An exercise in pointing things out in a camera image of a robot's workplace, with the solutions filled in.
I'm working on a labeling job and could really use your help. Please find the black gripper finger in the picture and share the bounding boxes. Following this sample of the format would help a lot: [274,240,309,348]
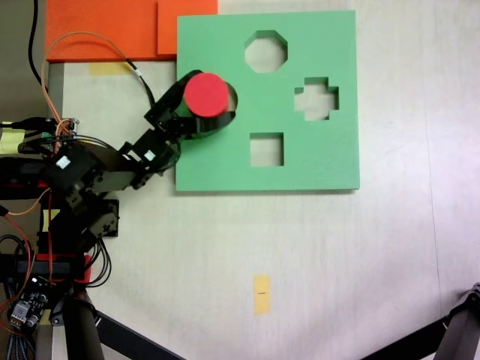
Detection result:
[151,69,206,122]
[193,110,236,141]

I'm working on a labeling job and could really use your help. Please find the red cylinder block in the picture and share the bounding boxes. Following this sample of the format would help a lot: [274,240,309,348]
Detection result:
[182,72,230,119]

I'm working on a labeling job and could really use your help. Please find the large orange flat block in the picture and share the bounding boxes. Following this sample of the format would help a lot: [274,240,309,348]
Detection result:
[44,0,178,63]

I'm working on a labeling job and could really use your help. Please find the yellow tape strip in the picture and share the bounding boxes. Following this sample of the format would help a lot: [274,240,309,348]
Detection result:
[42,208,61,233]
[88,61,128,77]
[253,274,272,316]

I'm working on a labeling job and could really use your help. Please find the green shape sorter board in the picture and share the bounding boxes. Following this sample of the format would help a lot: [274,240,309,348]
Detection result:
[174,10,361,194]

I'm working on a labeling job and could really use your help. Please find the small connector board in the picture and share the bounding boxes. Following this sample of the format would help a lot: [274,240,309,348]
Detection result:
[43,117,80,137]

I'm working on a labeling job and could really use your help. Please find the yellow sticky note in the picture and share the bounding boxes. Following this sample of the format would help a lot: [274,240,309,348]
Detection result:
[0,126,26,154]

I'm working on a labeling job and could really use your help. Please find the black tripod brace bar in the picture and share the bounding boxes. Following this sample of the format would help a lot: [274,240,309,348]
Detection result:
[358,321,451,360]
[93,310,185,360]

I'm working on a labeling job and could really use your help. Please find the grey tripod leg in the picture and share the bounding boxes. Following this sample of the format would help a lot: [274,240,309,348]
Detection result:
[436,283,480,360]

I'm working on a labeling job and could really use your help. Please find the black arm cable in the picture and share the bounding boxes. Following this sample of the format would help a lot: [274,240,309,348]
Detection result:
[126,58,158,113]

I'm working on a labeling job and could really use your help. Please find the orange wire cable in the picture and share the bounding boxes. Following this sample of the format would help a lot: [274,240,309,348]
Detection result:
[40,31,140,127]

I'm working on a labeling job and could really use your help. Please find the thick black cable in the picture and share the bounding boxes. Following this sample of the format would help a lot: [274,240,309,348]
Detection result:
[28,0,43,86]

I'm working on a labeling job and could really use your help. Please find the black base wires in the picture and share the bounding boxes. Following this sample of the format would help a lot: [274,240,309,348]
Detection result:
[83,239,113,288]

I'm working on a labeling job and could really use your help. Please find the braided ribbon cable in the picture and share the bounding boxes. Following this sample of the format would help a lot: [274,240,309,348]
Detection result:
[0,328,38,360]

